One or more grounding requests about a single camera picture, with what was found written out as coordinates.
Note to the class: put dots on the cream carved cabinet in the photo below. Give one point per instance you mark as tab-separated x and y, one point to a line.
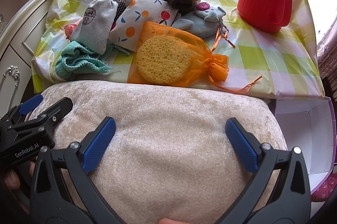
19	40

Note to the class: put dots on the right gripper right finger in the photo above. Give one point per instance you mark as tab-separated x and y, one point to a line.
290	200

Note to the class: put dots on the person's right hand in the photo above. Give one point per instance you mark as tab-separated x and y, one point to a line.
170	221

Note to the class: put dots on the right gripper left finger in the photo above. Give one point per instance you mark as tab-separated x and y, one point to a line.
62	191

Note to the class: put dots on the white purple storage box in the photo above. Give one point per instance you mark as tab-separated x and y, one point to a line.
310	125

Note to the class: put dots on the orange organza bag with sponge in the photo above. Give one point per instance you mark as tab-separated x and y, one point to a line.
172	57

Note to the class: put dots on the teal microfibre cloth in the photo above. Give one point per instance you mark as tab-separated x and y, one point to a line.
77	59

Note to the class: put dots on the green checked plastic tablecloth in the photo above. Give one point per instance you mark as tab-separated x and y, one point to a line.
280	65

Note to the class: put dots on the white fruit print pouch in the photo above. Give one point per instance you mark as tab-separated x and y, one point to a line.
128	26

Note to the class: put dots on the grey herringbone drawstring pouch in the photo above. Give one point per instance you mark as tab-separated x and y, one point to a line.
95	26

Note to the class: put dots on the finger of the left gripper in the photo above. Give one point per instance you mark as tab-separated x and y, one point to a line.
50	113

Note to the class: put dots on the black white houndstooth pouch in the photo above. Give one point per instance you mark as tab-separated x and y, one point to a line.
120	9

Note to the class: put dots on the person's left hand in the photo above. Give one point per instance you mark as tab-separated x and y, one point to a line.
12	182

